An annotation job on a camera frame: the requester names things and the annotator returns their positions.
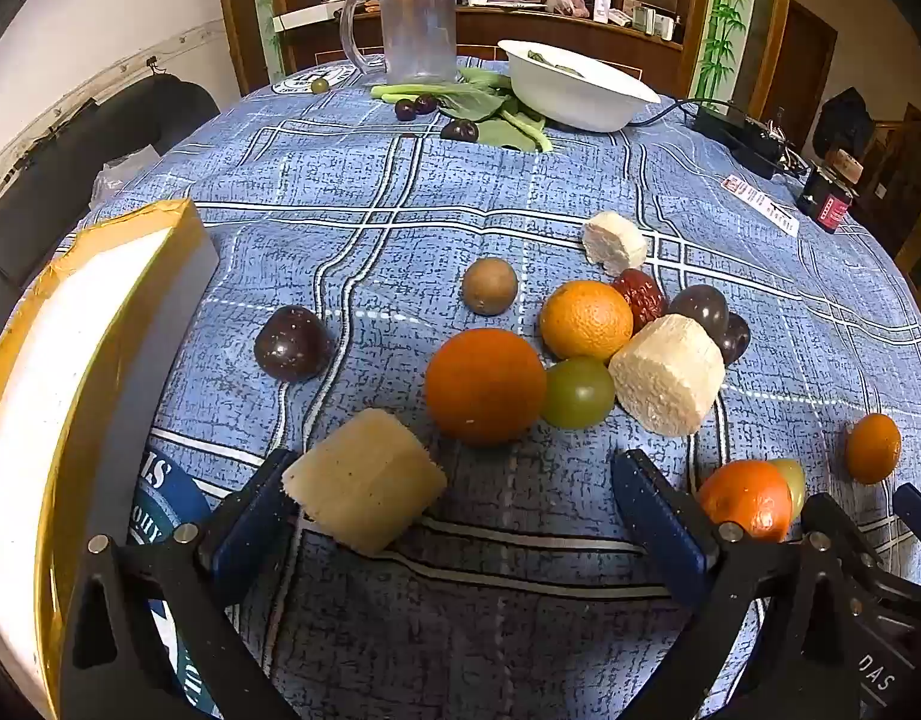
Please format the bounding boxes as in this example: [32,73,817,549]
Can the brown kiwi fruit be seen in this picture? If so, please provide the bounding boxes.
[462,257,519,317]

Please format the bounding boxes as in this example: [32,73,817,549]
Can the white bowl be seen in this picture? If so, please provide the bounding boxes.
[497,39,661,133]

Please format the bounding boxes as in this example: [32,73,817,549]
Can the dark plum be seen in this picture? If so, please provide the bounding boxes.
[719,312,751,366]
[440,119,480,143]
[254,305,332,383]

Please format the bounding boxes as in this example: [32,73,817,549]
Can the black power cable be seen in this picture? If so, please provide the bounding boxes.
[628,96,740,129]

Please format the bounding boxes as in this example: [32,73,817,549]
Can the blue plaid tablecloth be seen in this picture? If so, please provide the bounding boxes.
[99,64,921,718]

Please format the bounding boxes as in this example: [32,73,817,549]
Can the white red label card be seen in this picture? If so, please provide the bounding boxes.
[721,174,799,238]

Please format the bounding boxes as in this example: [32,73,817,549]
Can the yellow white foam box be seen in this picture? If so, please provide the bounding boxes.
[0,200,220,718]

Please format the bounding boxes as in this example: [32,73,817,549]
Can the beige sponge cake block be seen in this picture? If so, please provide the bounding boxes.
[281,408,447,554]

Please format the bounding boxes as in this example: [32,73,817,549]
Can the green plum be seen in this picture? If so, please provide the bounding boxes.
[542,356,615,429]

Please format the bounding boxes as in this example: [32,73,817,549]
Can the red jujube date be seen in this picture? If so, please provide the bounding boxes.
[611,268,667,333]

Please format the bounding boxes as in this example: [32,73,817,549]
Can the large dark orange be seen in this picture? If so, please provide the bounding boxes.
[424,328,547,447]

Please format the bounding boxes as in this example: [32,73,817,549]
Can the small dark grape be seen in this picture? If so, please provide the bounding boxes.
[415,94,439,115]
[395,99,416,122]

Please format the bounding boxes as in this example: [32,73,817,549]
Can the clear plastic pitcher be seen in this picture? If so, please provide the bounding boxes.
[340,0,457,85]

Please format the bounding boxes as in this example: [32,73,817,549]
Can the white foam cylinder block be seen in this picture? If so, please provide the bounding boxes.
[608,314,725,437]

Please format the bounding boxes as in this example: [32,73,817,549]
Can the wooden cabinet counter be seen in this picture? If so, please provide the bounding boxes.
[281,7,691,98]

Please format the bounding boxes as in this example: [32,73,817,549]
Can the red black jar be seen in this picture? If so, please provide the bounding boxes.
[796,148,864,234]

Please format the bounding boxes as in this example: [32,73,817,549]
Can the lighter orange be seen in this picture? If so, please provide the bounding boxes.
[538,280,632,362]

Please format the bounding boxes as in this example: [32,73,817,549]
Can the small white cake piece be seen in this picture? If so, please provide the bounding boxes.
[581,211,647,277]

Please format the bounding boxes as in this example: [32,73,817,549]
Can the green fruit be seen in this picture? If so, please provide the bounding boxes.
[771,458,805,522]

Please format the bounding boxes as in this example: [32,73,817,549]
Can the black power adapter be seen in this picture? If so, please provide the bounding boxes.
[693,103,785,179]

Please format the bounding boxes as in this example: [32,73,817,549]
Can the black leather sofa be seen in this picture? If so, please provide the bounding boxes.
[0,73,218,333]

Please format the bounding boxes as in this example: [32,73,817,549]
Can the small tangerine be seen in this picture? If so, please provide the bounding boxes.
[844,413,901,486]

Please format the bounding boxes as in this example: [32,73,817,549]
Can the green leafy vegetable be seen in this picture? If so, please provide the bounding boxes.
[371,67,553,153]

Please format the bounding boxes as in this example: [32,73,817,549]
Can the dark passion fruit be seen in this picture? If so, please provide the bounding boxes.
[668,284,728,343]

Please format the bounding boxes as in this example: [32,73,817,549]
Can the small green grape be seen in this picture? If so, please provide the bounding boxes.
[311,76,330,94]

